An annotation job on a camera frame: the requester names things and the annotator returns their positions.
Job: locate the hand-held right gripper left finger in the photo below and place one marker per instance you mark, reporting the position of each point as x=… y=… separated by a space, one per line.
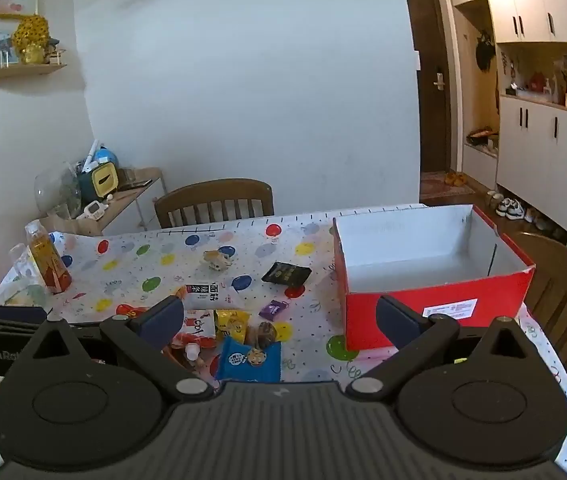
x=163 y=317

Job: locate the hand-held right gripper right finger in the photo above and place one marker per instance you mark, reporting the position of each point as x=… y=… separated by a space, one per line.
x=397 y=324

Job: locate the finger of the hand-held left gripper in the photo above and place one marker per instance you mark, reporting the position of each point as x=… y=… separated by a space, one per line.
x=8 y=312

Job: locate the red white drink pouch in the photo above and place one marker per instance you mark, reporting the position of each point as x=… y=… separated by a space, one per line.
x=201 y=327

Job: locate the white snack packet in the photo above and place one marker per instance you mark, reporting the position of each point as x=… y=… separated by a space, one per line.
x=216 y=294

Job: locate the red cardboard box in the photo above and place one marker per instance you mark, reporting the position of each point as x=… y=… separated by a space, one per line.
x=443 y=280

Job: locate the yellow snack packet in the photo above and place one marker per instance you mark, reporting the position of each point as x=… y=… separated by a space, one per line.
x=232 y=325

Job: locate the blue snack packet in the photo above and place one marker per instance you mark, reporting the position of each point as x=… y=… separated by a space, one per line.
x=248 y=360

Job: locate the brown cookie packet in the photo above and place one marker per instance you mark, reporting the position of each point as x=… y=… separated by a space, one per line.
x=267 y=335

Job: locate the purple candy packet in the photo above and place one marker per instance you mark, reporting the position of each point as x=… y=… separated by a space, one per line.
x=273 y=310

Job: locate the black snack packet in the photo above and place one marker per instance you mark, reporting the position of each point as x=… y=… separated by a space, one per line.
x=287 y=273

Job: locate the orange drink bottle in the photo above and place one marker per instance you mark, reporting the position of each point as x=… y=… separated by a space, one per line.
x=49 y=260

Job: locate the balloon print tablecloth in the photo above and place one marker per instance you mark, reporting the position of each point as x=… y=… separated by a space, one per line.
x=128 y=260

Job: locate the wooden side table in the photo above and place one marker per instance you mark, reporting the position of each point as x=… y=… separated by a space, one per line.
x=128 y=197

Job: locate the wooden slat-back chair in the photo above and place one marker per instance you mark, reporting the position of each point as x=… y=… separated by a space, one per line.
x=213 y=197

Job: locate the clear glass vase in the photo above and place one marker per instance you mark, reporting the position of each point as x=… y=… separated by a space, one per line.
x=55 y=187

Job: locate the patterned door mat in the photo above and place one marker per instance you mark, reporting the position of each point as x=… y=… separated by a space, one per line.
x=438 y=190

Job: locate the yellow tissue box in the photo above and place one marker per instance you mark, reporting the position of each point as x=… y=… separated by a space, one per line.
x=99 y=180

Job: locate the pair of orange slippers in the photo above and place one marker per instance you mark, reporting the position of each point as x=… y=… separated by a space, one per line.
x=453 y=179

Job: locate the pair of white sneakers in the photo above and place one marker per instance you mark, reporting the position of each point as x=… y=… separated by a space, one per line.
x=509 y=208

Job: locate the blue ball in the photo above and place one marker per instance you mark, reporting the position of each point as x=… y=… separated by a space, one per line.
x=108 y=156

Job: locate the brown door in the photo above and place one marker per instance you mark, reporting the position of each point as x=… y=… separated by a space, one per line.
x=431 y=85

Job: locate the yellow flower ornament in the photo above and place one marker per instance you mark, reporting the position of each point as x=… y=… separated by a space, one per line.
x=31 y=35

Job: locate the red ornament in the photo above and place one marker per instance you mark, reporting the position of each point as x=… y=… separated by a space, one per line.
x=537 y=82

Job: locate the black hanging bag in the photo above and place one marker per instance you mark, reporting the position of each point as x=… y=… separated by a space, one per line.
x=484 y=52

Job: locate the white wall cabinet unit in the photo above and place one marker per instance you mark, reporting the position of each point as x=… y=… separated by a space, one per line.
x=538 y=150

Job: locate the wooden wall shelf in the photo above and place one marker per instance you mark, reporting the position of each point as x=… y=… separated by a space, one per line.
x=20 y=71

